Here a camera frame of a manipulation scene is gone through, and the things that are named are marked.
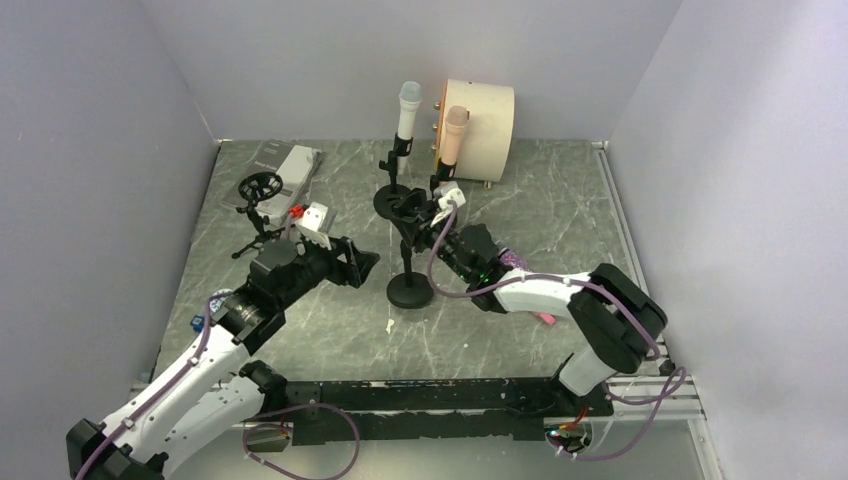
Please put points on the grey white booklet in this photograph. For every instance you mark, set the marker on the grey white booklet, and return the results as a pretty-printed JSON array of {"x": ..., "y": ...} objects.
[{"x": 295, "y": 164}]

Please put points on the pink microphone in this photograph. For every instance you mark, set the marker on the pink microphone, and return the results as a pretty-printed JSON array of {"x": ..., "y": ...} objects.
[{"x": 545, "y": 318}]

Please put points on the cream cylindrical speaker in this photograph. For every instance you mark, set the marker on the cream cylindrical speaker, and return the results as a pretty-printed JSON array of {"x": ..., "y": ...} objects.
[{"x": 488, "y": 136}]

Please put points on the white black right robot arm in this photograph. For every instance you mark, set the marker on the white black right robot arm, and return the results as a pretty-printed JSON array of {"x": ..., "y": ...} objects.
[{"x": 618, "y": 320}]

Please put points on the purple glitter microphone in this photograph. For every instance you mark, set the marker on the purple glitter microphone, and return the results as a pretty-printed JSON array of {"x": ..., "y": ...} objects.
[{"x": 511, "y": 259}]

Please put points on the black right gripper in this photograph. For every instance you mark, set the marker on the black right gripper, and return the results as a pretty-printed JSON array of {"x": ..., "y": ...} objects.
[{"x": 424, "y": 223}]

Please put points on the black tripod shock-mount stand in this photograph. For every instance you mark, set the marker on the black tripod shock-mount stand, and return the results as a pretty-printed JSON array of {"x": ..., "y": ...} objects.
[{"x": 255, "y": 189}]

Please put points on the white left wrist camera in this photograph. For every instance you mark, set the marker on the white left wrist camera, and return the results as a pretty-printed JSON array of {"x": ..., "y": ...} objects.
[{"x": 314, "y": 222}]

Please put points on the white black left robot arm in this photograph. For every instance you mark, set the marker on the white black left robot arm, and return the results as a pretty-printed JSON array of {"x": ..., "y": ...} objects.
[{"x": 216, "y": 382}]

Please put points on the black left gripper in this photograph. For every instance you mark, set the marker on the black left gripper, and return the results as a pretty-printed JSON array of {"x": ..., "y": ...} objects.
[{"x": 342, "y": 261}]

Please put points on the black round-base mic stand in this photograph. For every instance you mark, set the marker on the black round-base mic stand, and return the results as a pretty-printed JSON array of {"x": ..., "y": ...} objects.
[
  {"x": 409, "y": 289},
  {"x": 442, "y": 175},
  {"x": 393, "y": 191}
]

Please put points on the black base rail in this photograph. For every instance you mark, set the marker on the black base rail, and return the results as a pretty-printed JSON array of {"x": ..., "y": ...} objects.
[{"x": 522, "y": 409}]

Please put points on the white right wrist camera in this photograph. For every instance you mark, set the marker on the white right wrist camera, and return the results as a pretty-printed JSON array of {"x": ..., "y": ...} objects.
[{"x": 448, "y": 198}]

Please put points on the peach microphone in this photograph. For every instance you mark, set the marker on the peach microphone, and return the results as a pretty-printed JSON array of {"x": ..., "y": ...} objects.
[{"x": 454, "y": 127}]

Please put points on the white microphone silver grille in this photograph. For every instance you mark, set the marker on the white microphone silver grille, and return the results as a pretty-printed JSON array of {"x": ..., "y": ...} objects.
[{"x": 410, "y": 98}]

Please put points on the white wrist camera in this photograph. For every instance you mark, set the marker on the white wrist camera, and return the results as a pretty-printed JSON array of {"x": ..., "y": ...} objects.
[
  {"x": 448, "y": 198},
  {"x": 314, "y": 222}
]

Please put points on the blue box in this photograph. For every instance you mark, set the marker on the blue box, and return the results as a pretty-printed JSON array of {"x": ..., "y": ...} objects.
[{"x": 197, "y": 323}]

